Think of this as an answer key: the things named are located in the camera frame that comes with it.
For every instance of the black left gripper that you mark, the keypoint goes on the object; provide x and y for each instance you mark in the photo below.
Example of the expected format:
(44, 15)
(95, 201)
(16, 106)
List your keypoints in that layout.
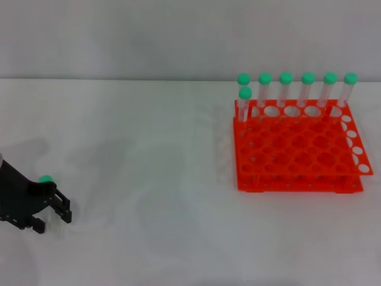
(18, 196)

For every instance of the clear test tube green cap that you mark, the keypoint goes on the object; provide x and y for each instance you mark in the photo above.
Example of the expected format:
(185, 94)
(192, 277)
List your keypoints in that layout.
(264, 79)
(350, 78)
(330, 78)
(307, 78)
(285, 78)
(246, 93)
(45, 178)
(243, 78)

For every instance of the orange plastic test tube rack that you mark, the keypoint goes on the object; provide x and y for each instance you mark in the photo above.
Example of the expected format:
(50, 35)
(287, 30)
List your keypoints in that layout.
(297, 149)

